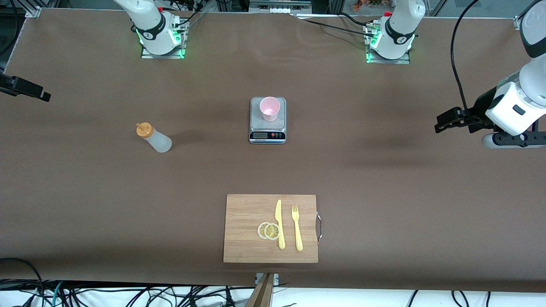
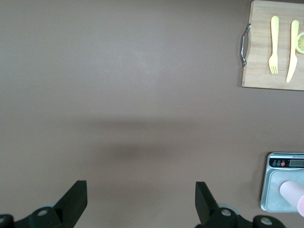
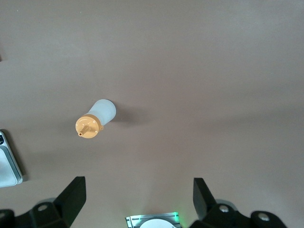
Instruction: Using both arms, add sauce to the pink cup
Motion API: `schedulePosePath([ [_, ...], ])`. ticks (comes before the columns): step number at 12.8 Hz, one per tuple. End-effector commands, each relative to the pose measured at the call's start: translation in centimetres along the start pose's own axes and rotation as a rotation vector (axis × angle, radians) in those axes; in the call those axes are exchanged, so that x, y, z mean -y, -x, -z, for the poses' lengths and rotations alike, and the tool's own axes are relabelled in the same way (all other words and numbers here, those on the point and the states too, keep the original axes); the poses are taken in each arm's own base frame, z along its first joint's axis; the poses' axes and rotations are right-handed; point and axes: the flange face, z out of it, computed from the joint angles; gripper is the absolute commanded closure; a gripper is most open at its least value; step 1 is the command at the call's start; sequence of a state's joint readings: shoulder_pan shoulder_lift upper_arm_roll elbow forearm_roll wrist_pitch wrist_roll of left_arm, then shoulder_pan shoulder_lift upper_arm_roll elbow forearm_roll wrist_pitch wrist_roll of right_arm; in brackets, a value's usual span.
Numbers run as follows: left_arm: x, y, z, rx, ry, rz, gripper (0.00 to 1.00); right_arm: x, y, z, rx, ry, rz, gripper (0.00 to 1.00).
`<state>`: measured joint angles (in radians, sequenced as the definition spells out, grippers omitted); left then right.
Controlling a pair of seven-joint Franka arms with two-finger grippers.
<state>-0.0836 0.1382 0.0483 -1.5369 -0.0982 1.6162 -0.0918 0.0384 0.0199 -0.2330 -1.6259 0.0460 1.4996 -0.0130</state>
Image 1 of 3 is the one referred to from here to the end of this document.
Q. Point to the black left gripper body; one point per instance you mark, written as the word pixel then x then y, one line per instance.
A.
pixel 481 108

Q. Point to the wooden cutting board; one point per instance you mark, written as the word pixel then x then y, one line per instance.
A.
pixel 247 221

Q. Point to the small metal bracket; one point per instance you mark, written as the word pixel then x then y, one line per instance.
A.
pixel 276 279

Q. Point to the pink plastic cup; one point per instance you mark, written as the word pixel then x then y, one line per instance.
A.
pixel 270 108

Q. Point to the wooden beam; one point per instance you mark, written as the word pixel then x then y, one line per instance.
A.
pixel 262 296

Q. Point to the yellow plastic fork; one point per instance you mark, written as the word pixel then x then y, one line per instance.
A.
pixel 298 236

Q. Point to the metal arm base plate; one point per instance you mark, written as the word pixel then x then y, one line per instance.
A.
pixel 403 61
pixel 147 56

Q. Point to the aluminium frame profile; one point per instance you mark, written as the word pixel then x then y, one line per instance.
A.
pixel 517 22
pixel 34 10

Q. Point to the yellow plastic knife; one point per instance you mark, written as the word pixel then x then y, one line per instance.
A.
pixel 281 238

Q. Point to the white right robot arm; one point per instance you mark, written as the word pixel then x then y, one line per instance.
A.
pixel 149 25

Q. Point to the white power strip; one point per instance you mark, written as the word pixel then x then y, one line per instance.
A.
pixel 279 10

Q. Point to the silver digital kitchen scale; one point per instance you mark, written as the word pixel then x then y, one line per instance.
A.
pixel 256 124

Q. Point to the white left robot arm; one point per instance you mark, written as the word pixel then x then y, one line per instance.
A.
pixel 512 106

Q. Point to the lemon slice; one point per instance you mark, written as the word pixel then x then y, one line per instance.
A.
pixel 272 231
pixel 260 230

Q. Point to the translucent orange-capped sauce bottle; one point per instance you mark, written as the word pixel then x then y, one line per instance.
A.
pixel 160 143

